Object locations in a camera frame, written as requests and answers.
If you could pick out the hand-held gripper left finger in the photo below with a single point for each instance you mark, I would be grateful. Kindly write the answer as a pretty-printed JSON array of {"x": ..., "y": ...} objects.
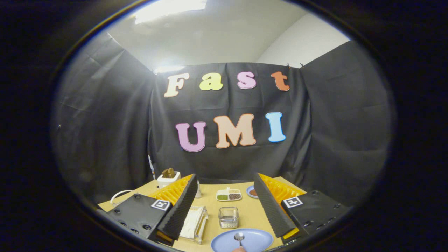
[{"x": 182, "y": 210}]

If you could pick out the light blue plate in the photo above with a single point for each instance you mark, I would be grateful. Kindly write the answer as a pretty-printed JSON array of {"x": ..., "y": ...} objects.
[{"x": 257, "y": 239}]

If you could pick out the metal mesh basket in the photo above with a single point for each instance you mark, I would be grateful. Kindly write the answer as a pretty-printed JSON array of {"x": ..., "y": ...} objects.
[{"x": 229, "y": 217}]

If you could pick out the brown bread slice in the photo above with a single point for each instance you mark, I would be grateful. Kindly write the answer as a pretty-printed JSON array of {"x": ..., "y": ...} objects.
[
  {"x": 165, "y": 173},
  {"x": 172, "y": 172}
]

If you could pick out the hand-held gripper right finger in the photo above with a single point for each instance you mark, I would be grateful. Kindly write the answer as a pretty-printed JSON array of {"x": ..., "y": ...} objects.
[{"x": 269, "y": 210}]

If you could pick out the white divided spice dish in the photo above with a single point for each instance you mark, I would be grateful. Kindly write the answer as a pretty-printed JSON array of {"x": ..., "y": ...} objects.
[{"x": 229, "y": 194}]

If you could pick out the metal spoon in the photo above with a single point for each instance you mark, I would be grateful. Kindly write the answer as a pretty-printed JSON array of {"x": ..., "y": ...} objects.
[{"x": 239, "y": 236}]

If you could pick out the white toaster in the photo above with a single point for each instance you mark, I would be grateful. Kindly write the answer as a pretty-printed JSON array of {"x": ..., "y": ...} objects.
[{"x": 167, "y": 181}]

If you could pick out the black backdrop cloth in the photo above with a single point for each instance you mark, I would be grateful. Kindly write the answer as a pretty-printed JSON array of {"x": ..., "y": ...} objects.
[{"x": 227, "y": 161}]

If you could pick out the brown food pieces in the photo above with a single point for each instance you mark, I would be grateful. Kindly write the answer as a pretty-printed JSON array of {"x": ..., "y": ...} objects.
[{"x": 253, "y": 192}]

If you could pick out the small blue bowl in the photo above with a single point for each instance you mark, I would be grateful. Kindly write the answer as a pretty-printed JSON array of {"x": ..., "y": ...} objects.
[{"x": 249, "y": 190}]

